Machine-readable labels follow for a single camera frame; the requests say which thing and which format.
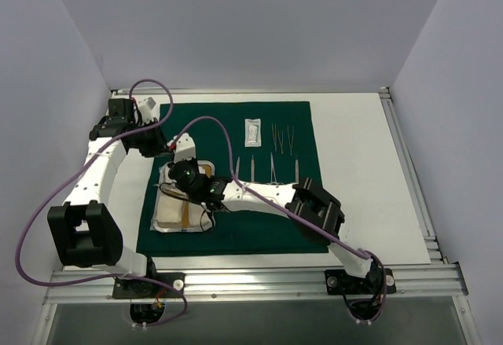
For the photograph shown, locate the steel scissors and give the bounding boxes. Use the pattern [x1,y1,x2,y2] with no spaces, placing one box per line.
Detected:
[250,155,255,182]
[234,156,240,178]

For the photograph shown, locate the stainless steel instrument tray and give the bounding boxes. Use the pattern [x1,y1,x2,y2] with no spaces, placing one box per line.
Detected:
[151,180,202,233]

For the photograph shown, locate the white suture packet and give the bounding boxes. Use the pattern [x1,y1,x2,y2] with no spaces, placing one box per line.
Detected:
[244,119,262,148]

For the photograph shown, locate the dark green surgical cloth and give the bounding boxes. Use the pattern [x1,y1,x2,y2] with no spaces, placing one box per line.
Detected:
[137,101,326,257]

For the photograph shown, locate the thin steel tweezers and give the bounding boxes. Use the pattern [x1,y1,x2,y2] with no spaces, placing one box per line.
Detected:
[287,126,295,156]
[277,132,284,154]
[271,123,277,152]

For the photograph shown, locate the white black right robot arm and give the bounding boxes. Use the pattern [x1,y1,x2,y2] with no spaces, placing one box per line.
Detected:
[168,159,377,292]

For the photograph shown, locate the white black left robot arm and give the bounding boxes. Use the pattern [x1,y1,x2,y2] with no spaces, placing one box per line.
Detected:
[47,97,168,297]

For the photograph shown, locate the white gauze pad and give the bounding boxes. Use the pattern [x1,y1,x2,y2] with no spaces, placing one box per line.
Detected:
[188,204,215,232]
[155,194,184,226]
[158,164,172,193]

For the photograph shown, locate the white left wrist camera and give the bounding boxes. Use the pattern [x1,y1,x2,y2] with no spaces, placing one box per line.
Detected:
[137,97,156,123]

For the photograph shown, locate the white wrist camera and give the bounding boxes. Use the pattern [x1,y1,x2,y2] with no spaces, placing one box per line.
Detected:
[137,97,156,123]
[168,133,196,163]

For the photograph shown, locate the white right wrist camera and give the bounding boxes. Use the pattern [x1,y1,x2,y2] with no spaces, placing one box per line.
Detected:
[168,133,196,163]

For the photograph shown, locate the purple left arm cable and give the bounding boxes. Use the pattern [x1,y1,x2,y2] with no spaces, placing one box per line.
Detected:
[14,79,189,327]

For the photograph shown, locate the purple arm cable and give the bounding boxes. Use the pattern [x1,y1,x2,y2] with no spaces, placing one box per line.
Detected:
[14,79,189,327]
[172,116,388,321]

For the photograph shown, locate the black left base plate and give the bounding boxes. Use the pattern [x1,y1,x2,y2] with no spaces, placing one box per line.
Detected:
[112,272,185,299]

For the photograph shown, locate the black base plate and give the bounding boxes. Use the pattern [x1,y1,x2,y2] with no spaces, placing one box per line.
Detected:
[112,272,185,299]
[324,268,384,295]

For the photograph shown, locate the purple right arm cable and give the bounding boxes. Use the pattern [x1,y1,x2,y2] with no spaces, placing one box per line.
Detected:
[172,116,388,321]

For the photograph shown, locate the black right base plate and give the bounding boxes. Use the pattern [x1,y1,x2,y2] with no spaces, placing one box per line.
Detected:
[324,268,384,295]

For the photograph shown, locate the aluminium right side rail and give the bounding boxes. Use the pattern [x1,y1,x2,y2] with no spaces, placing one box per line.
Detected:
[379,87,448,264]

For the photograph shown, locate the aluminium rail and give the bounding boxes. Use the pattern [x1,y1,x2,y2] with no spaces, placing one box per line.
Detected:
[379,87,448,264]
[44,263,468,303]

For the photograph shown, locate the aluminium front rail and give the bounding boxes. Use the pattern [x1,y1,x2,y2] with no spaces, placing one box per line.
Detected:
[44,263,468,303]

